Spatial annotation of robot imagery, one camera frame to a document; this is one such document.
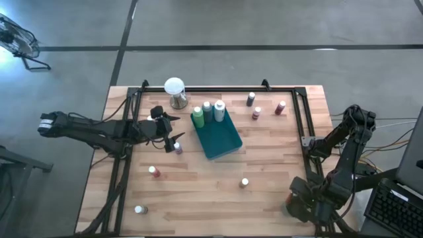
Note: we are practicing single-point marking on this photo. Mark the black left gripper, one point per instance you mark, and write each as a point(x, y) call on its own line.
point(163, 129)

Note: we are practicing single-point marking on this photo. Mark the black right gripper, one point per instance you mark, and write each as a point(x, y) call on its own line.
point(314, 201)

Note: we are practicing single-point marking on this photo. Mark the small purple paint bottle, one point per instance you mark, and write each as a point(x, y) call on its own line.
point(178, 148)

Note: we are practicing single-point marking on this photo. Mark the large green paint bottle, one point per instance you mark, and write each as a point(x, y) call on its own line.
point(198, 119)

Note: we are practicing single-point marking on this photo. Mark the dark green cup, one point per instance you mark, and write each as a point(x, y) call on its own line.
point(284, 209)

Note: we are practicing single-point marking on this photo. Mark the large grey paint bottle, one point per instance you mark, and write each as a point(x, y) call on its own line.
point(207, 112)

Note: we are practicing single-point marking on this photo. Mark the small red paint bottle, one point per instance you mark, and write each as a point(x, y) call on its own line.
point(154, 172)

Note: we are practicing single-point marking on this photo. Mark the large white paint bottle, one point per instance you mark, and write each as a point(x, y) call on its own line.
point(219, 110)

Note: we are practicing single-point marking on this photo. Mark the small yellow paint bottle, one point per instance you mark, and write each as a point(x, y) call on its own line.
point(244, 183)

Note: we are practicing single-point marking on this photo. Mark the small dark paint bottle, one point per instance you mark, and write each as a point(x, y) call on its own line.
point(250, 99)

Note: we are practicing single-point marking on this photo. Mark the small pink paint bottle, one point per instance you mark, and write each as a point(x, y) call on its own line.
point(256, 113)

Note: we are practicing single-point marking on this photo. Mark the small maroon paint bottle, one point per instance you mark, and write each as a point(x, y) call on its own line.
point(280, 107)

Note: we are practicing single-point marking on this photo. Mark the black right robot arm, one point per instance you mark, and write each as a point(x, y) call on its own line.
point(350, 158)

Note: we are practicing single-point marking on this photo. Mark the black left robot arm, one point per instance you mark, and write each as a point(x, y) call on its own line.
point(82, 127)

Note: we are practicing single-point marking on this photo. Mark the small white paint bottle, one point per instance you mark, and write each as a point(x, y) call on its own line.
point(140, 209)

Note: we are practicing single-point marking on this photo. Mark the white bulb table lamp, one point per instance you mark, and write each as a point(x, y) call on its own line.
point(174, 86)

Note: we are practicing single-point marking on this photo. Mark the teal plastic bin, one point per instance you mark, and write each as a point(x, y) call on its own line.
point(219, 139)

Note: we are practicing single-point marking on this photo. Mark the black keyboard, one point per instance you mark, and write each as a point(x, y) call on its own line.
point(393, 211)

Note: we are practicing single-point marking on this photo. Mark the grey monitor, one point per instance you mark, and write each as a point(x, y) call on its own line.
point(411, 152)

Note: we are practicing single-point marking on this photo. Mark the black equipment stand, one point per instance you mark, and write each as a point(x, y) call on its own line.
point(23, 162)

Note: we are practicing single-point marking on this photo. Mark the black floor fan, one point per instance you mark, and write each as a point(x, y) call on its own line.
point(20, 43)

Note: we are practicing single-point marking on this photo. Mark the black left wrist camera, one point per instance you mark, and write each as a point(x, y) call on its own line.
point(147, 129)

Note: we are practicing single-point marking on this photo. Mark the black aluminium table frame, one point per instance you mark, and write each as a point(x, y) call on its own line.
point(281, 89)

